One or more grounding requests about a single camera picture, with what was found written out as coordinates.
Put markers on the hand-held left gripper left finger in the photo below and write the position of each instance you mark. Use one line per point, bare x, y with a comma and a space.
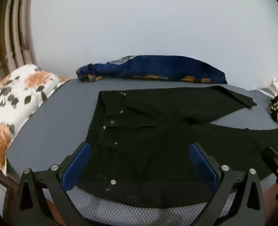
78, 163

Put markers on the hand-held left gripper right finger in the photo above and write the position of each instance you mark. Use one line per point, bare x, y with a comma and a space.
203, 167

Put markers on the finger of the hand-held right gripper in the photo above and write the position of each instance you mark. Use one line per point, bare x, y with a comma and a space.
274, 161

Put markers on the black pants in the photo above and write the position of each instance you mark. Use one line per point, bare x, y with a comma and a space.
167, 131

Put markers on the floral white orange pillow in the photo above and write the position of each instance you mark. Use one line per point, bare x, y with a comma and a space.
16, 103

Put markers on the blue blanket with orange print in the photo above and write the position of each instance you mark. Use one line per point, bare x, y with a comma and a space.
157, 67

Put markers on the brown striped curtain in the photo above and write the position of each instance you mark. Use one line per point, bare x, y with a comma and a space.
9, 33

